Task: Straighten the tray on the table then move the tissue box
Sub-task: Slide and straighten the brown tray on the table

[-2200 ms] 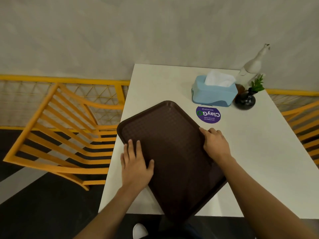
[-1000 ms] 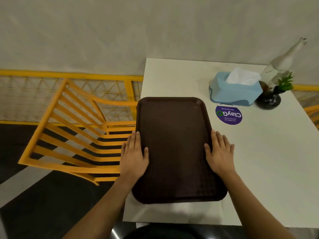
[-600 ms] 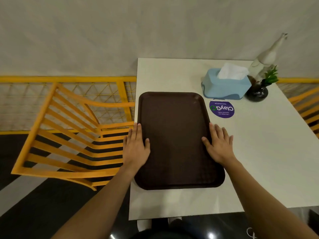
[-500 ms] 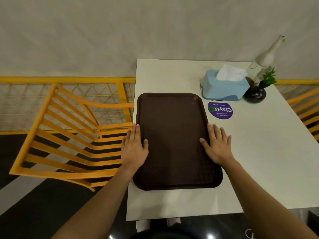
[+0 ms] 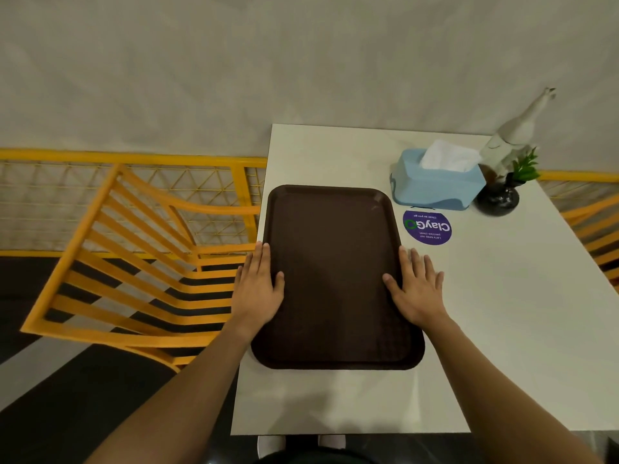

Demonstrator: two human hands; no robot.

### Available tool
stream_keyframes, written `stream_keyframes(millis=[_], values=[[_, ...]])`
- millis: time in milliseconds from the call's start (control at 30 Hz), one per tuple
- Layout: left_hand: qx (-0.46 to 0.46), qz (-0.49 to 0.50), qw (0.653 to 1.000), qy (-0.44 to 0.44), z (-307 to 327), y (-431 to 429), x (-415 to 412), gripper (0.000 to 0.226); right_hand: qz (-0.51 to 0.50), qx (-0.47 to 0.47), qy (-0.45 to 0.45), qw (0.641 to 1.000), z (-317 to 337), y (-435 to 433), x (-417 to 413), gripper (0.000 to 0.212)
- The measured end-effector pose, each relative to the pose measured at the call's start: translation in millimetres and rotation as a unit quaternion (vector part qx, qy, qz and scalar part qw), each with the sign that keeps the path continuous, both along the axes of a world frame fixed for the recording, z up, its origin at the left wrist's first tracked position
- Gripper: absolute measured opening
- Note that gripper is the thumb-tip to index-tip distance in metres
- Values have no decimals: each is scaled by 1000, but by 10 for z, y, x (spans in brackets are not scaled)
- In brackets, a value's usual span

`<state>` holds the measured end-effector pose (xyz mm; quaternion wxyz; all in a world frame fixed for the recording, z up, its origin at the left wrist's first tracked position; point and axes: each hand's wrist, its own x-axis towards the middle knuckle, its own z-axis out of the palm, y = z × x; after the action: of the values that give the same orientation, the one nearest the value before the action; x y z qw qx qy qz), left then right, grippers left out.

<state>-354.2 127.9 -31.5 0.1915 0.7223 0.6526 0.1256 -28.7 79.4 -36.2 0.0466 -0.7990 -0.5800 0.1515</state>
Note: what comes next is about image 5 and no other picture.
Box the light blue tissue box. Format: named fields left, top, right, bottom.
left=389, top=148, right=487, bottom=211

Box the person's left hand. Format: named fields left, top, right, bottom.
left=231, top=241, right=286, bottom=336

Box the black round vase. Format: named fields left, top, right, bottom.
left=476, top=172, right=521, bottom=217

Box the white tissue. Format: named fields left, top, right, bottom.
left=418, top=139, right=484, bottom=173

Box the yellow wire mesh railing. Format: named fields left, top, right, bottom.
left=537, top=169, right=619, bottom=213
left=0, top=148, right=268, bottom=259

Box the yellow slatted chair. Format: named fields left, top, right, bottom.
left=560, top=193, right=619, bottom=293
left=20, top=162, right=257, bottom=372

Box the person's black clothing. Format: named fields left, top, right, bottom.
left=256, top=447, right=378, bottom=464

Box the person's left forearm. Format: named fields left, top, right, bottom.
left=84, top=318, right=262, bottom=464

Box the green plant sprig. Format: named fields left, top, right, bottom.
left=505, top=147, right=542, bottom=187

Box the clear glass bottle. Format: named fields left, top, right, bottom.
left=478, top=87, right=557, bottom=182

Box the dark brown plastic tray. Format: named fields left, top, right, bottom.
left=250, top=184, right=426, bottom=372

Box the round purple sticker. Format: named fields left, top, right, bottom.
left=402, top=209, right=453, bottom=247

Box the person's right hand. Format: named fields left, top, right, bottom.
left=382, top=245, right=453, bottom=334

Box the person's right forearm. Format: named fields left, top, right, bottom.
left=423, top=316, right=605, bottom=464

